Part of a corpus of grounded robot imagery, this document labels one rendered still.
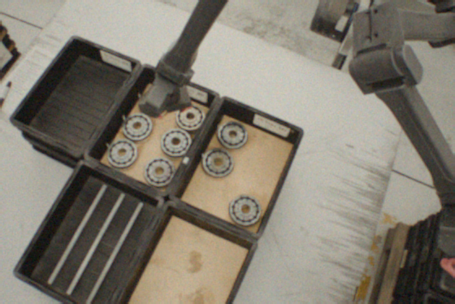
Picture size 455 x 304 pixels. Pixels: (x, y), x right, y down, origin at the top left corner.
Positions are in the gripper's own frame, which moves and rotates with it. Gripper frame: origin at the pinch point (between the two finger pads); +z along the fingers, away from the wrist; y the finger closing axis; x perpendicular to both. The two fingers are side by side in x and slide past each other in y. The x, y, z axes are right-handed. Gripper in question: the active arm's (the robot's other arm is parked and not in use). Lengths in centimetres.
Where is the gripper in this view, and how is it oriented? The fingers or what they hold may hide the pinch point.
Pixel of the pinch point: (171, 113)
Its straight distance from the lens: 118.7
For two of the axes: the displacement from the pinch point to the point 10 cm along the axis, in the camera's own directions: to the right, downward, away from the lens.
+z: -0.7, 4.0, 9.2
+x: -3.4, -8.7, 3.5
